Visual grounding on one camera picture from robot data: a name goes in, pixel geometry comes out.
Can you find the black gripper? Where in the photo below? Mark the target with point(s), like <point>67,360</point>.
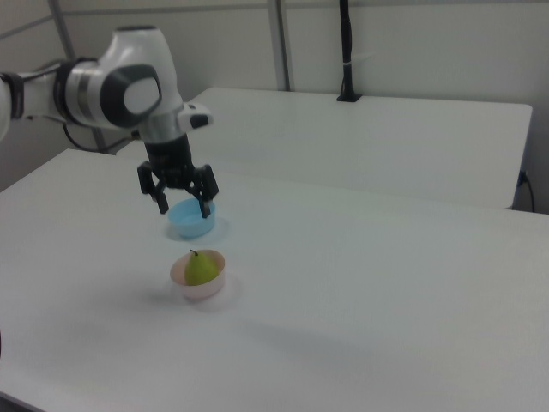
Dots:
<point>168,161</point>

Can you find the green pear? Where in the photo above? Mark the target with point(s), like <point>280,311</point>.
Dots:
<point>199,270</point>

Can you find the light blue plastic bowl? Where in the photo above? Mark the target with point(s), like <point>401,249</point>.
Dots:
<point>188,227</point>

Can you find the pale pink plastic bowl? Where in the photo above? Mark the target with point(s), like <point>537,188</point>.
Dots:
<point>201,292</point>

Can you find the white side table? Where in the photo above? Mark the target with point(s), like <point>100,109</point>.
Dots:
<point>343,137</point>

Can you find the black camera pole with clamp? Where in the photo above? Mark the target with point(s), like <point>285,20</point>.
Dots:
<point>346,43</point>

